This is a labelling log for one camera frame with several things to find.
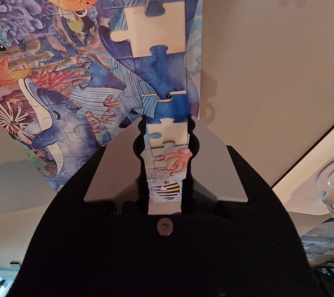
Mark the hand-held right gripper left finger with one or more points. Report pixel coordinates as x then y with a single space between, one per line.
114 171

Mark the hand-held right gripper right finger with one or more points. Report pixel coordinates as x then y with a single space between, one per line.
216 171

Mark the white blue striped puzzle piece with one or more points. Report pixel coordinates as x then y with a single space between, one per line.
104 78

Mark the sea animals jigsaw puzzle board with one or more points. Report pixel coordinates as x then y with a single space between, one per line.
52 41

